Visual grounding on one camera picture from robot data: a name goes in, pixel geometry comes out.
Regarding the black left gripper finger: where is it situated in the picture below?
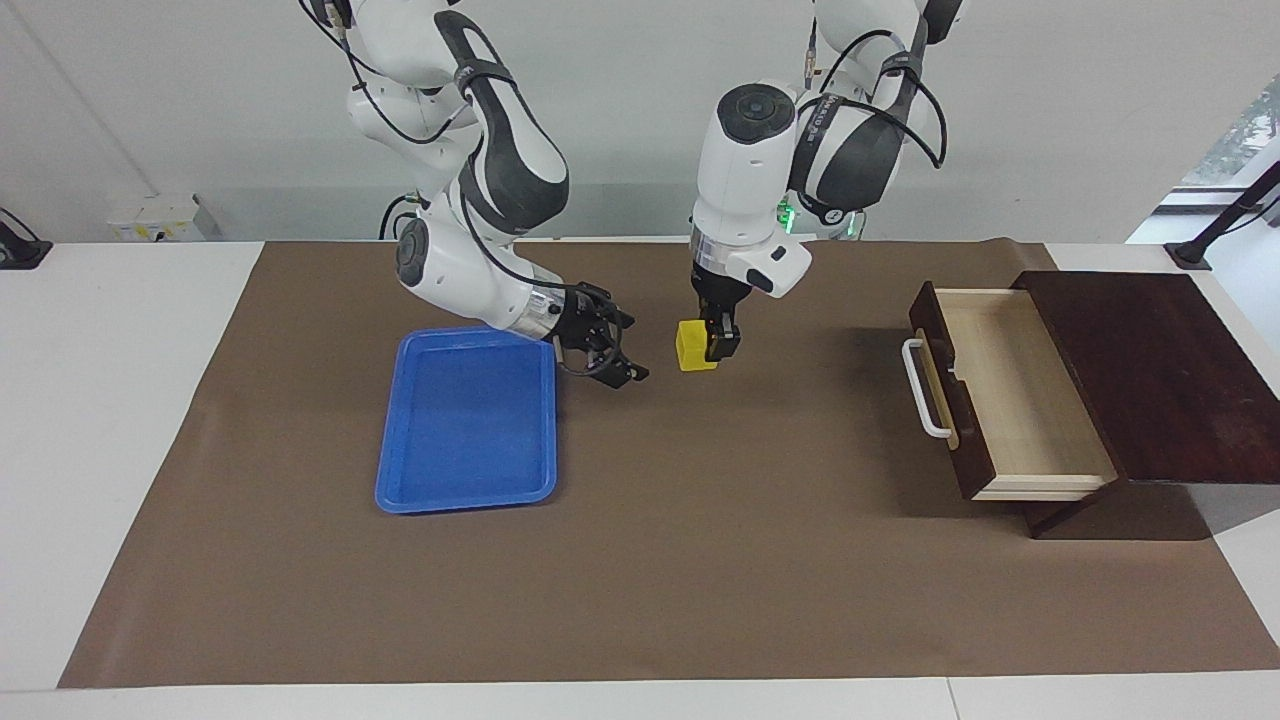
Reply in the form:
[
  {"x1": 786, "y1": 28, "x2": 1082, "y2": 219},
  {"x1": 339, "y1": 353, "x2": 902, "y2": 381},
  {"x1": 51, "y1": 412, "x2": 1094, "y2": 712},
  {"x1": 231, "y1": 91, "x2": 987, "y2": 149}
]
[{"x1": 705, "y1": 311, "x2": 744, "y2": 364}]

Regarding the black table clamp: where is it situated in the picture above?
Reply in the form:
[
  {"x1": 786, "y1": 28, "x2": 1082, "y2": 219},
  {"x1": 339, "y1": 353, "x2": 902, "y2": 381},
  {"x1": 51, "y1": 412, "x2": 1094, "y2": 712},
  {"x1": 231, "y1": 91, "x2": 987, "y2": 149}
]
[{"x1": 0, "y1": 207, "x2": 54, "y2": 271}]

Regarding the wooden drawer with white handle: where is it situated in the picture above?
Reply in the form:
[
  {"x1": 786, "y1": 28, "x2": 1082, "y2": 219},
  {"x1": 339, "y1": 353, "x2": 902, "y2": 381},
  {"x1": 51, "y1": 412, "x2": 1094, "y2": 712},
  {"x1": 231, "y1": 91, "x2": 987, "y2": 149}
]
[{"x1": 902, "y1": 281, "x2": 1119, "y2": 502}]

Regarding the window with greenery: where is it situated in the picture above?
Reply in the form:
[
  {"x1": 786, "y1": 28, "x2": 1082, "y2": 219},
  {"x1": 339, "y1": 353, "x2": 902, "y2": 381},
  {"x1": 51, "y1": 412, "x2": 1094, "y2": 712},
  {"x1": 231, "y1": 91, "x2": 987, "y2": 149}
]
[{"x1": 1178, "y1": 75, "x2": 1280, "y2": 196}]

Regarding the brown table mat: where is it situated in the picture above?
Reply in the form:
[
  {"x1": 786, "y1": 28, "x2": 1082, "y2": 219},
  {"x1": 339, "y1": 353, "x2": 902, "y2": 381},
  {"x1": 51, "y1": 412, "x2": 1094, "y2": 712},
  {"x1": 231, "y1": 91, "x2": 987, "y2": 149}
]
[{"x1": 58, "y1": 238, "x2": 1280, "y2": 689}]

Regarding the white wall box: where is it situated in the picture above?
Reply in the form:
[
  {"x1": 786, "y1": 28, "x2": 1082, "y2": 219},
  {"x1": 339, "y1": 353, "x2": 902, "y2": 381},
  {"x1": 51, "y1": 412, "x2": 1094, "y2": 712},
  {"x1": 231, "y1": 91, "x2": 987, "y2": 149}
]
[{"x1": 108, "y1": 194, "x2": 224, "y2": 244}]

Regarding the black angled stand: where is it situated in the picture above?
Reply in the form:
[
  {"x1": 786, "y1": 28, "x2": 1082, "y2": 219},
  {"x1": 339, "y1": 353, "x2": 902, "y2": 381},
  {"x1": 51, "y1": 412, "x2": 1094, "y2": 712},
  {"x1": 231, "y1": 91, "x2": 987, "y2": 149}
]
[{"x1": 1165, "y1": 160, "x2": 1280, "y2": 273}]

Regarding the dark wooden cabinet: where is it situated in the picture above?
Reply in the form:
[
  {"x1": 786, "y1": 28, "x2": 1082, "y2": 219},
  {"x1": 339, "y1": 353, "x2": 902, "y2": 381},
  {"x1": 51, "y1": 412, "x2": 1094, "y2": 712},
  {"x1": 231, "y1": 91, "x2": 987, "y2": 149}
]
[{"x1": 1010, "y1": 270, "x2": 1280, "y2": 541}]

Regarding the blue plastic tray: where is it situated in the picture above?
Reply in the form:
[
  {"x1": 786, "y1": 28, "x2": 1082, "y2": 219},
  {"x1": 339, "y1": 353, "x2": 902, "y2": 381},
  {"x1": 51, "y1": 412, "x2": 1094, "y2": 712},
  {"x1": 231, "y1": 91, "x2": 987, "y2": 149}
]
[{"x1": 375, "y1": 325, "x2": 558, "y2": 515}]

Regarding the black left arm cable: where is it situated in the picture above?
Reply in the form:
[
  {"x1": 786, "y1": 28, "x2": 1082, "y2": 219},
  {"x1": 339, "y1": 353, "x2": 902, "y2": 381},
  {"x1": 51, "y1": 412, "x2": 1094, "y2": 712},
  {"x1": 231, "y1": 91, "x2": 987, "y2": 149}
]
[{"x1": 805, "y1": 0, "x2": 948, "y2": 171}]

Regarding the yellow cube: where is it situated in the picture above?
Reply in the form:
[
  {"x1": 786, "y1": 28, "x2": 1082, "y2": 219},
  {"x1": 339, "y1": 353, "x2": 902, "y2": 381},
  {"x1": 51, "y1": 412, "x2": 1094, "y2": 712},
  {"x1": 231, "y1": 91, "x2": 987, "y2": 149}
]
[{"x1": 676, "y1": 319, "x2": 719, "y2": 373}]

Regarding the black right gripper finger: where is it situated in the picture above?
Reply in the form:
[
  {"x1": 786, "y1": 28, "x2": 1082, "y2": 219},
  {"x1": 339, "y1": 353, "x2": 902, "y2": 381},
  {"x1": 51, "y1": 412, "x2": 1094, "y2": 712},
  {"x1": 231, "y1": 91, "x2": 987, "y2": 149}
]
[
  {"x1": 579, "y1": 283, "x2": 637, "y2": 331},
  {"x1": 573, "y1": 344, "x2": 650, "y2": 390}
]

